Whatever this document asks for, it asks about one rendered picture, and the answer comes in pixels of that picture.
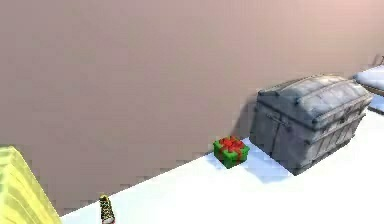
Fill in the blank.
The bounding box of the green gift box red ribbon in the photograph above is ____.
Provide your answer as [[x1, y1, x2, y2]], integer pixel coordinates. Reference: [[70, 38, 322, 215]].
[[212, 135, 251, 170]]

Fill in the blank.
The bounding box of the grey wooden chest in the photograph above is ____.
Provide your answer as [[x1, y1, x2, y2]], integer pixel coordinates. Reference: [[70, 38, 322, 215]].
[[249, 74, 374, 177]]

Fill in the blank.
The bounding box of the bed with white blanket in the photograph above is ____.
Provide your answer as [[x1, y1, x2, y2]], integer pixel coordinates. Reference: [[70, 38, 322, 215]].
[[352, 55, 384, 116]]

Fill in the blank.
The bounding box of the patterned sneaker shoe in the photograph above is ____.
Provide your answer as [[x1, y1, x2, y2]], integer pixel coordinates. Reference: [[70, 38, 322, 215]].
[[98, 194, 116, 224]]

